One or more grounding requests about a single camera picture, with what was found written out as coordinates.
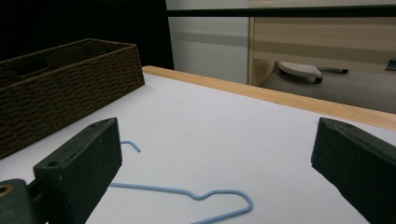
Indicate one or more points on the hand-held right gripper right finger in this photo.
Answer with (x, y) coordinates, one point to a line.
(358, 161)

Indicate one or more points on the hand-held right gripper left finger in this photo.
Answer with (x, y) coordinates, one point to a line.
(84, 161)

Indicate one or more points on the brown woven basket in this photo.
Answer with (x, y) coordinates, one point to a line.
(62, 90)

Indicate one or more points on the white footrest on wheels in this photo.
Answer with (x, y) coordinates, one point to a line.
(300, 70)

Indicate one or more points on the light wooden cabinet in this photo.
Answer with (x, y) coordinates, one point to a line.
(320, 40)

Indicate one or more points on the black horizontal bar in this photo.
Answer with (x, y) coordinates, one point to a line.
(280, 11)

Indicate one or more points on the white cabinet panel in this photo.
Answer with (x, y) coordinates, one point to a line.
(208, 43)

